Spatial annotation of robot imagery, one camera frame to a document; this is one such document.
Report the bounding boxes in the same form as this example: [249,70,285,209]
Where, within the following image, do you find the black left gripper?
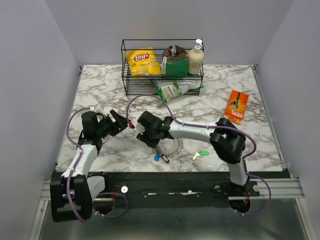
[96,109,131,138]

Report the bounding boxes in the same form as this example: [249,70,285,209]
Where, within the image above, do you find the blue key tag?
[154,152,161,162]

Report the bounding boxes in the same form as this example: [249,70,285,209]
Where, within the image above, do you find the silver keyring disc with rings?
[152,138,184,157]

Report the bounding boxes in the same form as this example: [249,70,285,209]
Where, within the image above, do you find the black key tag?
[160,154,170,164]

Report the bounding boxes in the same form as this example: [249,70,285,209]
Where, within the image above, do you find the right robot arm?
[130,111,249,196]

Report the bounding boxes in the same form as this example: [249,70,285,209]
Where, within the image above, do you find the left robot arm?
[49,107,128,223]

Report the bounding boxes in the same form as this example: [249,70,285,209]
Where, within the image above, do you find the green white snack bag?
[151,79,203,103]

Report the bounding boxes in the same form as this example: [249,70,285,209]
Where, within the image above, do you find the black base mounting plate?
[49,171,261,210]

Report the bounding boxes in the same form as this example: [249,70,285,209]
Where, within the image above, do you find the yellow Lays chips bag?
[124,47,162,78]

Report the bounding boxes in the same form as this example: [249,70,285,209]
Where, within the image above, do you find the green brown paper bag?
[161,45,188,79]

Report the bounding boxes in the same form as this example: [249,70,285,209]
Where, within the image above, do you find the cream lotion pump bottle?
[187,38,204,75]

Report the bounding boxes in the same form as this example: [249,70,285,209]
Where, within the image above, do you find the orange razor box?
[224,90,249,125]

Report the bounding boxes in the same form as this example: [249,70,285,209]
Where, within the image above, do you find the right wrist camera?
[128,118,145,134]

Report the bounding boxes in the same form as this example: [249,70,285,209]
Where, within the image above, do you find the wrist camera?
[128,118,145,134]
[89,101,106,115]

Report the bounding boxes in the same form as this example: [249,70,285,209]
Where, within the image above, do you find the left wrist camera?
[89,101,106,115]

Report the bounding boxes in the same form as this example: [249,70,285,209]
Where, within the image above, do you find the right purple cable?
[126,94,272,217]

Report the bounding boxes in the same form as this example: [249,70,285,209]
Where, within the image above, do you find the purple cable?
[65,107,129,223]
[126,94,272,217]

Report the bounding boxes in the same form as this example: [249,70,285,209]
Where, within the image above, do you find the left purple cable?
[65,107,129,223]

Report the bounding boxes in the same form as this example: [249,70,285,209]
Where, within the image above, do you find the black wire rack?
[120,38,204,101]

